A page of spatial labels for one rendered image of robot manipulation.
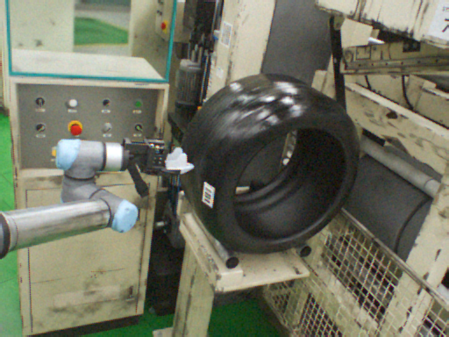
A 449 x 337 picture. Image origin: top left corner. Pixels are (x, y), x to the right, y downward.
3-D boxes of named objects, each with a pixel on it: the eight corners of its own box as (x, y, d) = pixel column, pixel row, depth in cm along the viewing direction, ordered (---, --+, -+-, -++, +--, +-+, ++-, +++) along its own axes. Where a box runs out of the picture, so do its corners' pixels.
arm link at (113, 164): (103, 176, 109) (98, 161, 115) (121, 177, 111) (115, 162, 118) (108, 150, 106) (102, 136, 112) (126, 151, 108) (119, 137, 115)
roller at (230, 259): (202, 200, 162) (196, 210, 164) (192, 197, 160) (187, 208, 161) (242, 259, 135) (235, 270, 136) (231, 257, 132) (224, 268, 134)
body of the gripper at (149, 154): (172, 150, 113) (126, 146, 108) (165, 178, 117) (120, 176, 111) (163, 138, 119) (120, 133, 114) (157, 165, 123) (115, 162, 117)
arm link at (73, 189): (82, 226, 107) (88, 186, 103) (52, 208, 111) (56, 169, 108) (105, 218, 113) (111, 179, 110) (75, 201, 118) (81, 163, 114)
